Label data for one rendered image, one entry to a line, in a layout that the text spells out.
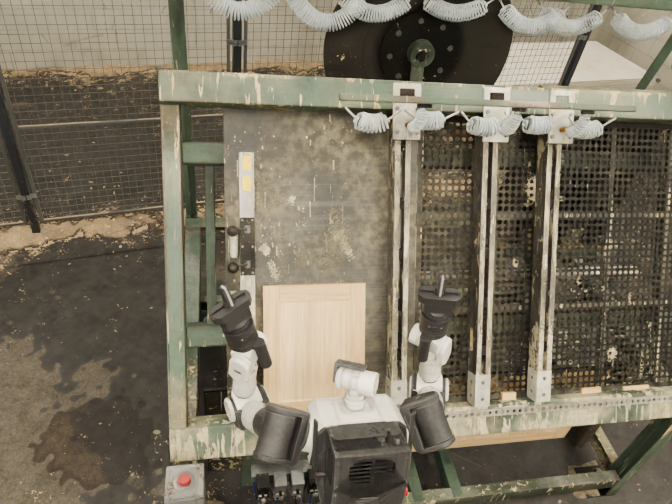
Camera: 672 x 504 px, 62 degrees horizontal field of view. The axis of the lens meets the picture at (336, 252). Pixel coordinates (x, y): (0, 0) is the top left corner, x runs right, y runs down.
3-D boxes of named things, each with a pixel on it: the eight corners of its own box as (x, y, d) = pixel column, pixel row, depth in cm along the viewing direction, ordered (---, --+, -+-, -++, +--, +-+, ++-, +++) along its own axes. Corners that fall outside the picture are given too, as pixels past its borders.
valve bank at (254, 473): (243, 523, 204) (244, 493, 189) (241, 485, 215) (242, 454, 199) (374, 508, 215) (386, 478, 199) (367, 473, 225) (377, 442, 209)
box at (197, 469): (168, 526, 183) (163, 501, 172) (170, 491, 192) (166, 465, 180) (205, 522, 186) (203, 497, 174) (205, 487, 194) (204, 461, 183)
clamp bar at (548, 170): (522, 396, 224) (557, 420, 201) (534, 94, 212) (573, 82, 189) (544, 394, 226) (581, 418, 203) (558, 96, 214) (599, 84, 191)
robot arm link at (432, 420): (451, 427, 169) (453, 439, 156) (423, 436, 171) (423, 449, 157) (437, 390, 171) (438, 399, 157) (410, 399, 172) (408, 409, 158)
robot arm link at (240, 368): (245, 333, 161) (242, 358, 171) (228, 356, 155) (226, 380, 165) (264, 343, 160) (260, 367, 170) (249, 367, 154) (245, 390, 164)
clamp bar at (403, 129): (380, 407, 212) (400, 433, 189) (384, 88, 200) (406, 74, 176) (405, 405, 214) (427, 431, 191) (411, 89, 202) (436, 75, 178)
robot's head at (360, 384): (371, 408, 153) (373, 380, 150) (336, 400, 156) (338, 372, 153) (377, 396, 159) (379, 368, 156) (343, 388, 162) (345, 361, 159)
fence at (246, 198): (241, 418, 202) (242, 423, 198) (238, 153, 192) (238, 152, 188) (255, 417, 203) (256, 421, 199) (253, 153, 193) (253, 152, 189)
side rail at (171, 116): (171, 417, 203) (169, 429, 192) (163, 108, 191) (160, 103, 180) (188, 416, 204) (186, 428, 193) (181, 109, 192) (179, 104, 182)
